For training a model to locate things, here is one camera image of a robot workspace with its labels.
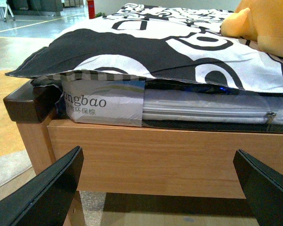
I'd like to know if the wooden bed frame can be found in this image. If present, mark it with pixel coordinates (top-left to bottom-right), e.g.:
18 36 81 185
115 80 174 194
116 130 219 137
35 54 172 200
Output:
3 81 283 226

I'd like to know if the white folding stand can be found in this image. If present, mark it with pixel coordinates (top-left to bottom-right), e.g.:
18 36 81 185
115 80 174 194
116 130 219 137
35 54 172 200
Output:
3 0 16 23

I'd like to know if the orange plush toy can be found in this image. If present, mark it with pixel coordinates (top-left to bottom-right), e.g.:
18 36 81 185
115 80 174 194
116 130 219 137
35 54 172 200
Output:
221 0 283 57

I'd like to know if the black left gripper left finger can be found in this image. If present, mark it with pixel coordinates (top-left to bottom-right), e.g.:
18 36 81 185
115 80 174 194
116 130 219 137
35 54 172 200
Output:
0 146 84 226

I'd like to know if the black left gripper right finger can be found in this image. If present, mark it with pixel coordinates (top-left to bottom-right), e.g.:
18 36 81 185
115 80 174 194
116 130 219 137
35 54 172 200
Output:
233 149 283 226

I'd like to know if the black white patterned bedsheet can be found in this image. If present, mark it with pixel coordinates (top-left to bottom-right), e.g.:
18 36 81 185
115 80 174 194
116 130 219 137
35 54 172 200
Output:
8 3 283 94

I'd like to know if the dark office counter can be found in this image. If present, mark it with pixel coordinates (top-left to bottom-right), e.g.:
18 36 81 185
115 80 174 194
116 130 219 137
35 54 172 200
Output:
8 0 63 16

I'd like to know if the white zippered mattress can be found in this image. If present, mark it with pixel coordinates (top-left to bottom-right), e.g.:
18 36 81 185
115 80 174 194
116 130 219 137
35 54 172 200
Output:
142 89 283 125

